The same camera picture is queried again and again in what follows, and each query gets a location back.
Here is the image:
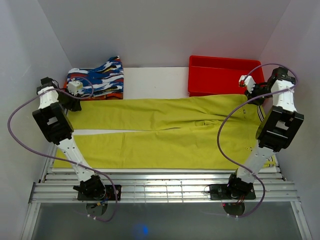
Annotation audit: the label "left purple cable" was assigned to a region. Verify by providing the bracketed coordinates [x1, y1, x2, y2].
[6, 76, 119, 224]

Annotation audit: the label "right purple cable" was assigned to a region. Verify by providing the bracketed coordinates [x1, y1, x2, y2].
[199, 63, 300, 218]

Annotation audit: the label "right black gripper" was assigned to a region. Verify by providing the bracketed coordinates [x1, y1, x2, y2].
[244, 82, 274, 106]

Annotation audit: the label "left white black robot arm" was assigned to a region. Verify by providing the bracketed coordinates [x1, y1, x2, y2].
[32, 77, 106, 200]

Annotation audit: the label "folded multicolour patterned trousers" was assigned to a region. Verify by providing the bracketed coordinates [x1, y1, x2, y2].
[64, 55, 124, 100]

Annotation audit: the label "yellow-green trousers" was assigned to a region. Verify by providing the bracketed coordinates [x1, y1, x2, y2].
[67, 94, 265, 170]

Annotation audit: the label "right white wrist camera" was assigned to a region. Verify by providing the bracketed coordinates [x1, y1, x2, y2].
[238, 75, 256, 94]

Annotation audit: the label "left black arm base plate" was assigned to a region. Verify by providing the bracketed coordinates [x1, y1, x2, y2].
[76, 184, 122, 201]

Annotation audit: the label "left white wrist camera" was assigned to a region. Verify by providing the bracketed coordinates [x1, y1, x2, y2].
[66, 80, 83, 96]

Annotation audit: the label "purple cable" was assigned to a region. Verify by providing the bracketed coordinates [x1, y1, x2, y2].
[199, 63, 300, 218]
[6, 76, 119, 224]

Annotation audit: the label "red plastic tray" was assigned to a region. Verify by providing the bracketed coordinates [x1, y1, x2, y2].
[187, 55, 261, 97]

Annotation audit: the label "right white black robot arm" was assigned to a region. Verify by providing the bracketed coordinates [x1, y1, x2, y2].
[225, 66, 304, 199]

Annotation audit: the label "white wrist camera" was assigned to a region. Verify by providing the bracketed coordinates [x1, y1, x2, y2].
[66, 80, 83, 96]
[238, 75, 256, 94]

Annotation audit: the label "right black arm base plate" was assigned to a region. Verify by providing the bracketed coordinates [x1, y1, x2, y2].
[208, 184, 256, 201]

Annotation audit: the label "aluminium rail frame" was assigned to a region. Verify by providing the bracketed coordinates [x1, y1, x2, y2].
[21, 158, 312, 240]

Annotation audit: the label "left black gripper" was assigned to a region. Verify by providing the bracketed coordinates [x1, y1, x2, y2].
[57, 87, 82, 112]

